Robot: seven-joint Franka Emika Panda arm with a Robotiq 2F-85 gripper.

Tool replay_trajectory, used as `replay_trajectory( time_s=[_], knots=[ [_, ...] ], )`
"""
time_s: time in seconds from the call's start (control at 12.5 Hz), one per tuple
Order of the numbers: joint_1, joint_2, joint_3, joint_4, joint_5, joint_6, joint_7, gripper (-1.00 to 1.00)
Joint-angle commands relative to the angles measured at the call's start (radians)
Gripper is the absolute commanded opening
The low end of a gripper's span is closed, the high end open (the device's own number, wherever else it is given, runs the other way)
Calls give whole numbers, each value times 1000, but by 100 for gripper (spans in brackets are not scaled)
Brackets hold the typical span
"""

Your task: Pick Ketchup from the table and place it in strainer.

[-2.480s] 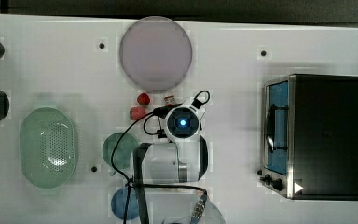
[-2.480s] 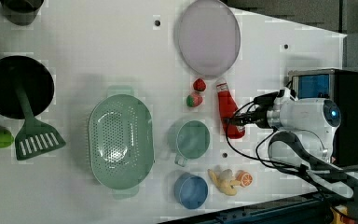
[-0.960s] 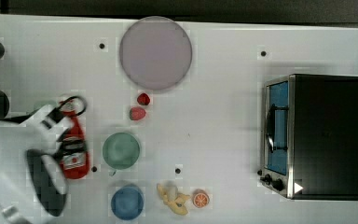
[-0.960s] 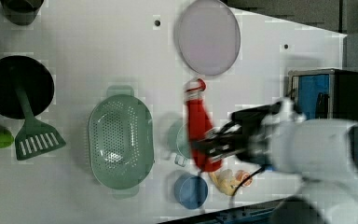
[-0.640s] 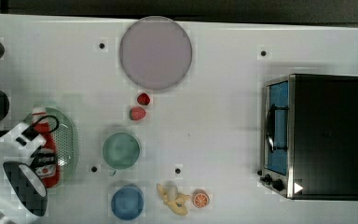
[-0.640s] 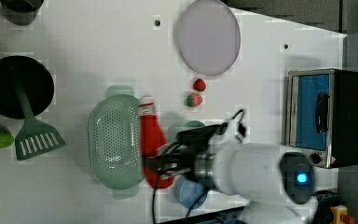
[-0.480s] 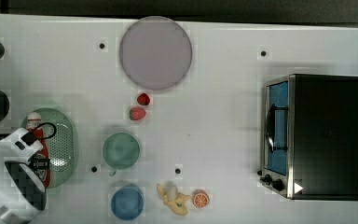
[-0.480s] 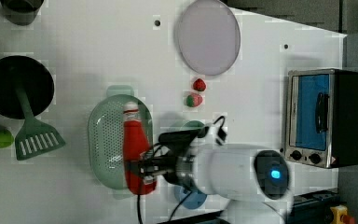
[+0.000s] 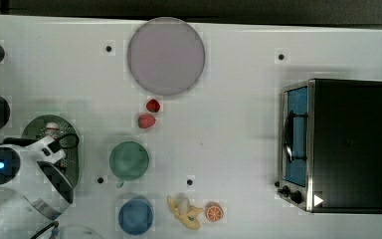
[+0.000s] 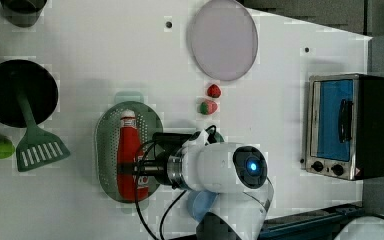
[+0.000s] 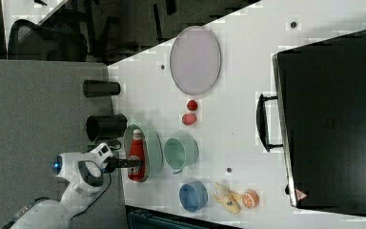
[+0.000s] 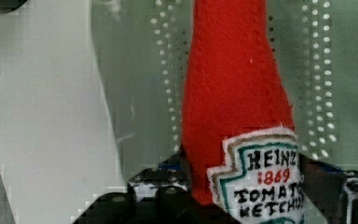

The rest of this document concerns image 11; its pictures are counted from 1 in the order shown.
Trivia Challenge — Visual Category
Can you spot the red green strawberry toy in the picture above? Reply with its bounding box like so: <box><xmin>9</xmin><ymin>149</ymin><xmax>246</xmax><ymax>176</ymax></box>
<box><xmin>182</xmin><ymin>114</ymin><xmax>197</xmax><ymax>126</ymax></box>

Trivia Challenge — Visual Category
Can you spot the green oval strainer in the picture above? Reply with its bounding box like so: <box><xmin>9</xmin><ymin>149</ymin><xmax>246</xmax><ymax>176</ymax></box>
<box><xmin>124</xmin><ymin>124</ymin><xmax>163</xmax><ymax>182</ymax></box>

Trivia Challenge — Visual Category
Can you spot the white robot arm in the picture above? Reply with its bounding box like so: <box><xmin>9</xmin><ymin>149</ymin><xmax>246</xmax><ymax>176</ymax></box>
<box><xmin>3</xmin><ymin>143</ymin><xmax>145</xmax><ymax>229</ymax></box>

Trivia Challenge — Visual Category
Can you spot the blue metal frame rail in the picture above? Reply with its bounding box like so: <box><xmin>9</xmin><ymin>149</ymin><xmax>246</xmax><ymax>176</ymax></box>
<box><xmin>126</xmin><ymin>205</ymin><xmax>239</xmax><ymax>229</ymax></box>

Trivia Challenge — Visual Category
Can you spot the dark red strawberry toy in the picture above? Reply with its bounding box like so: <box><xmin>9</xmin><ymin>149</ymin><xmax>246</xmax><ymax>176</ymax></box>
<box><xmin>187</xmin><ymin>100</ymin><xmax>198</xmax><ymax>111</ymax></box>

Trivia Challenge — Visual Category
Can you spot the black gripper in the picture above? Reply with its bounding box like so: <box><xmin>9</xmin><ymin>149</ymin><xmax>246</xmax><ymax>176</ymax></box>
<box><xmin>103</xmin><ymin>156</ymin><xmax>143</xmax><ymax>174</ymax></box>

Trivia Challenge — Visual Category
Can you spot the black office chair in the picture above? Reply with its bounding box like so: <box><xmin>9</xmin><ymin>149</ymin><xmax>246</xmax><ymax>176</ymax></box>
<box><xmin>8</xmin><ymin>19</ymin><xmax>88</xmax><ymax>62</ymax></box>

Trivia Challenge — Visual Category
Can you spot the blue cup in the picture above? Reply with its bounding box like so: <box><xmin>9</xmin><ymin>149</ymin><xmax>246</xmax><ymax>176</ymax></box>
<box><xmin>179</xmin><ymin>181</ymin><xmax>208</xmax><ymax>213</ymax></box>

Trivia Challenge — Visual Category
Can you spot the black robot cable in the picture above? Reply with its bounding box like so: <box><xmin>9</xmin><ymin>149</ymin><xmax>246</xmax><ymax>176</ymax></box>
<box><xmin>72</xmin><ymin>139</ymin><xmax>123</xmax><ymax>219</ymax></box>

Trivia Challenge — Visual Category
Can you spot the green mug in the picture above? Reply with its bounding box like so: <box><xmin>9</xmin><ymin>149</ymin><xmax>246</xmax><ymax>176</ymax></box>
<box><xmin>164</xmin><ymin>136</ymin><xmax>199</xmax><ymax>175</ymax></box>

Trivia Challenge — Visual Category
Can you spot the black round pot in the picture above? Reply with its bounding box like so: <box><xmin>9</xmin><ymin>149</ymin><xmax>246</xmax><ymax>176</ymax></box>
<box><xmin>86</xmin><ymin>114</ymin><xmax>128</xmax><ymax>142</ymax></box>

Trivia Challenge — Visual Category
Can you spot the silver black toaster oven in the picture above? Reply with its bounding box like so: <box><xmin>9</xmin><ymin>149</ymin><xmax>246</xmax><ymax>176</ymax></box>
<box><xmin>272</xmin><ymin>30</ymin><xmax>366</xmax><ymax>217</ymax></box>

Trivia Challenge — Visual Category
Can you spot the orange slice toy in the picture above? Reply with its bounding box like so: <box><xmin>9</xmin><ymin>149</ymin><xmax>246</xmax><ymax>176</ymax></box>
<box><xmin>241</xmin><ymin>190</ymin><xmax>259</xmax><ymax>209</ymax></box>

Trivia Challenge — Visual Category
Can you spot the red ketchup bottle toy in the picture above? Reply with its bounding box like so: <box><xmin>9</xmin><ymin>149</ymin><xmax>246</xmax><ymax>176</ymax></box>
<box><xmin>128</xmin><ymin>129</ymin><xmax>147</xmax><ymax>182</ymax></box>

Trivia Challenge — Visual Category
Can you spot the grey round plate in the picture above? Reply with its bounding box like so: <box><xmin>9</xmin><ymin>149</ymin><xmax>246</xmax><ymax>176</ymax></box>
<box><xmin>170</xmin><ymin>26</ymin><xmax>221</xmax><ymax>95</ymax></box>

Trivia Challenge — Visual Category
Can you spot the yellow banana toy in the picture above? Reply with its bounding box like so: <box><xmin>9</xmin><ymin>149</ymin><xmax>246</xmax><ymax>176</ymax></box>
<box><xmin>213</xmin><ymin>182</ymin><xmax>242</xmax><ymax>214</ymax></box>

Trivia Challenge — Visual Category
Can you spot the dark grey cup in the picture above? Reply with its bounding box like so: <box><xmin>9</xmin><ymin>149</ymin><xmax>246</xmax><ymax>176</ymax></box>
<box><xmin>83</xmin><ymin>80</ymin><xmax>121</xmax><ymax>98</ymax></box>

